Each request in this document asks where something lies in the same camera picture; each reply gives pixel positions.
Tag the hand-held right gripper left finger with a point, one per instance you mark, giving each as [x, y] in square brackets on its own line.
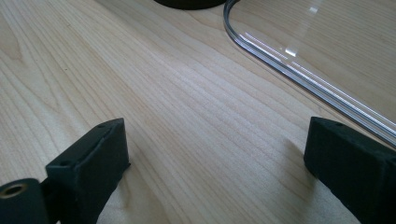
[90, 165]

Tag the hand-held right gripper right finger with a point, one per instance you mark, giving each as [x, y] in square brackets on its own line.
[351, 168]

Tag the clear plastic tray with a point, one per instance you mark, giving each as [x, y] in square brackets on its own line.
[327, 40]

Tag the black round object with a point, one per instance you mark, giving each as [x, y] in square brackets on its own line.
[190, 3]

